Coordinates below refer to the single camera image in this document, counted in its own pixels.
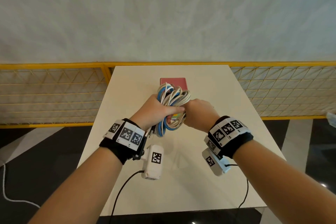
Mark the person's right hand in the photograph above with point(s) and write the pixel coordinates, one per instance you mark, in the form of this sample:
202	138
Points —
202	116

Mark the person's left hand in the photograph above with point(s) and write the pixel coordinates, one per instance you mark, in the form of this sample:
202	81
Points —
155	112

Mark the pink and green drawer box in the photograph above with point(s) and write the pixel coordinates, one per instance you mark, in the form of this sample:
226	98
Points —
176	82

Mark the person's right forearm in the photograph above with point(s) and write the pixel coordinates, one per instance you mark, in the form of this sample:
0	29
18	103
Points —
283	187

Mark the person's left forearm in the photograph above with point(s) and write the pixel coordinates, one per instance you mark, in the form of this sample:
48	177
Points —
78	189

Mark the black marker wristband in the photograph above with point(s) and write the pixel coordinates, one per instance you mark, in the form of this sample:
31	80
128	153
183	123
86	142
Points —
228	137
123	139

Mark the yellow mesh fence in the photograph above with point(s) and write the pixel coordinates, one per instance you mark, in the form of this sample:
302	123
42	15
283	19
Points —
52	66

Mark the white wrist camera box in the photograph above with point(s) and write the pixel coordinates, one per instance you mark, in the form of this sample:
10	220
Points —
215	166
155	166

